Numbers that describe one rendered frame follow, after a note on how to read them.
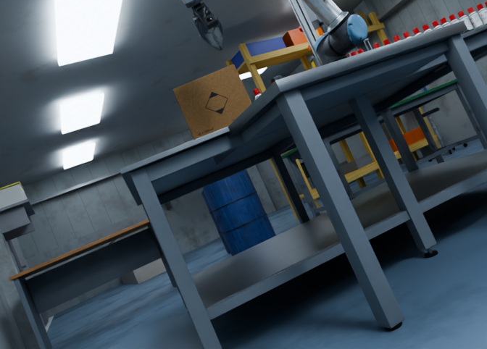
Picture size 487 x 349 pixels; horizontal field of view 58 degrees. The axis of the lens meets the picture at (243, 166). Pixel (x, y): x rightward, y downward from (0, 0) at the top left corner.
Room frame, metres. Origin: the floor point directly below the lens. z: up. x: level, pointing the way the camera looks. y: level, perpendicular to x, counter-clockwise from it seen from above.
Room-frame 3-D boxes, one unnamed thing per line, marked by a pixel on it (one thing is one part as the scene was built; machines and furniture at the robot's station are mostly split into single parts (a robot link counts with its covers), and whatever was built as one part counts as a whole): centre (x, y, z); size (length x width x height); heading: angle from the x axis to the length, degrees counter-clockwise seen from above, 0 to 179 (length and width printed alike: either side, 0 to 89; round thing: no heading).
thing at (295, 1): (2.41, -0.64, 1.16); 0.04 x 0.04 x 0.67; 14
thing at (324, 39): (2.00, -0.58, 1.01); 0.13 x 0.12 x 0.14; 31
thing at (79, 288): (4.35, 1.69, 0.38); 1.42 x 0.73 x 0.76; 115
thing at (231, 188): (5.62, 0.32, 0.45); 1.20 x 0.74 x 0.90; 23
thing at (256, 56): (6.72, -1.66, 1.30); 2.78 x 0.74 x 2.60; 115
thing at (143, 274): (8.78, 2.56, 0.45); 2.50 x 0.80 x 0.89; 25
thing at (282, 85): (1.93, -0.42, 0.81); 0.90 x 0.90 x 0.04; 25
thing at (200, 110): (2.07, 0.01, 0.99); 0.30 x 0.24 x 0.27; 95
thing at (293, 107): (1.91, -0.42, 0.39); 0.86 x 0.83 x 0.79; 115
